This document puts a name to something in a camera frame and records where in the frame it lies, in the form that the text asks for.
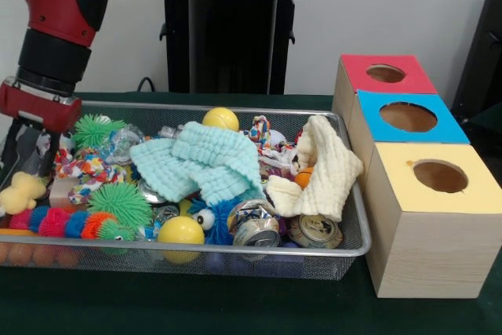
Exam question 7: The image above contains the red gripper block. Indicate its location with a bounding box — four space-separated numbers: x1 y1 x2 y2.
0 75 83 177

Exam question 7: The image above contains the yellow sponge duck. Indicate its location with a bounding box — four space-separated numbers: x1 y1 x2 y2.
0 172 47 214

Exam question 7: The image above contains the light blue knit cloth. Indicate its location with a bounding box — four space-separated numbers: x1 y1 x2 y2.
129 121 267 209

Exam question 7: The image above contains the cream knit cloth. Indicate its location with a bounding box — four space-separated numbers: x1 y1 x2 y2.
266 115 365 223

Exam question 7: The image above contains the clear mesh bin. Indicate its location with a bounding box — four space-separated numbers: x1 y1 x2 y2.
0 99 372 281

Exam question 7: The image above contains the wooden box with three holes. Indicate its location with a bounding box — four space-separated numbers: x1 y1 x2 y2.
331 53 502 299

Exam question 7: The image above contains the small soccer ball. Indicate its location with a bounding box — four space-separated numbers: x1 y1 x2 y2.
19 126 75 162

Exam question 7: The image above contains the green spiky eyed ball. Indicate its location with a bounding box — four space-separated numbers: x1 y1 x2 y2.
72 114 127 151

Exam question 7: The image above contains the rainbow spiky caterpillar toy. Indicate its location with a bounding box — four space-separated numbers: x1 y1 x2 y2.
8 206 137 242

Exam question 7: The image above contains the plain green spiky ball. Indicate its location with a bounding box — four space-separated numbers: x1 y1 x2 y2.
86 182 153 226

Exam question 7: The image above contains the yellow ball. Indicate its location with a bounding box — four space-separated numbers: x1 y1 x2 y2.
157 216 206 265
202 107 240 133

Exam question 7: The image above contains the dark green table cloth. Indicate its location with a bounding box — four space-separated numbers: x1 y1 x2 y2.
0 91 502 335

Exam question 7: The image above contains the blue white crushed can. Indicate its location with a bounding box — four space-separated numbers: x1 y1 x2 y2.
227 199 282 249

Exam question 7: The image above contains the silver crushed can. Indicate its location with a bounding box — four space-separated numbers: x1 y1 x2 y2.
289 213 344 249

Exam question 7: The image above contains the green covered side table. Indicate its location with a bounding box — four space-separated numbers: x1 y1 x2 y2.
466 100 502 128

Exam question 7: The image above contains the black upright panel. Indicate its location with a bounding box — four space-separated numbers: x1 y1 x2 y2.
450 0 502 116

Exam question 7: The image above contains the black cable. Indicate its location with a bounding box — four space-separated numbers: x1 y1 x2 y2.
136 75 157 94

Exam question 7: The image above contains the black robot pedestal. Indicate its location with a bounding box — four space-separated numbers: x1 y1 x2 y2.
151 0 315 95

